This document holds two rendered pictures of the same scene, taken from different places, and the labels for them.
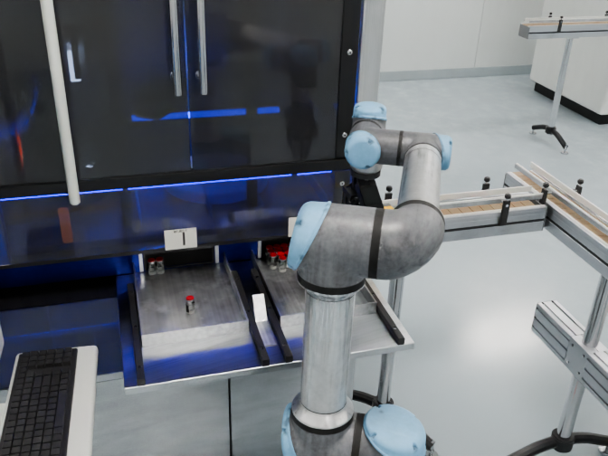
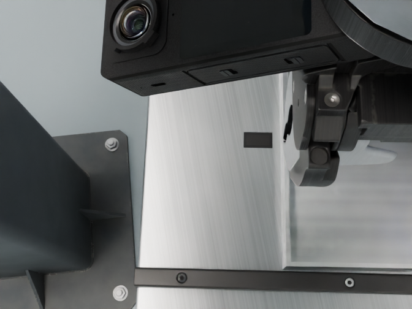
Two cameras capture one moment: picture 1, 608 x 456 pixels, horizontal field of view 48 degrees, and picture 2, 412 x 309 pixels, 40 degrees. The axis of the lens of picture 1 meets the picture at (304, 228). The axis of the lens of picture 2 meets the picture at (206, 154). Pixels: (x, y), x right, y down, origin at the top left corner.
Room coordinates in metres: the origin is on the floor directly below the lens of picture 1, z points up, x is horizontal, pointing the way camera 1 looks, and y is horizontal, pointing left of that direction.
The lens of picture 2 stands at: (1.44, -0.26, 1.44)
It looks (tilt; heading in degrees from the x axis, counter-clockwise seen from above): 74 degrees down; 113
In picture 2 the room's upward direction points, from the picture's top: 5 degrees counter-clockwise
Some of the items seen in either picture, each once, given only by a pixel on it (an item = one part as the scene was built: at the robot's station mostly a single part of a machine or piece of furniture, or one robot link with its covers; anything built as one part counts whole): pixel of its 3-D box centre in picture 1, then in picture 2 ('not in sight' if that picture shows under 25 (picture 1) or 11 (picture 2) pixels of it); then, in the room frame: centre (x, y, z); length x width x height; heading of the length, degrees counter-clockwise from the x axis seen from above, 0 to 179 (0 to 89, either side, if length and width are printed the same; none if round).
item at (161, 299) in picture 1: (187, 295); not in sight; (1.51, 0.30, 0.90); 0.34 x 0.26 x 0.04; 17
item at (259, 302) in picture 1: (264, 318); not in sight; (1.40, 0.09, 0.91); 0.14 x 0.03 x 0.06; 17
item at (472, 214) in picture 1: (445, 212); not in sight; (2.01, -0.46, 0.92); 0.69 x 0.16 x 0.16; 107
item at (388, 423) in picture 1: (389, 448); not in sight; (0.94, -0.17, 0.96); 0.13 x 0.12 x 0.14; 80
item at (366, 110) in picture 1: (368, 128); not in sight; (1.46, -0.14, 1.39); 0.09 x 0.08 x 0.11; 170
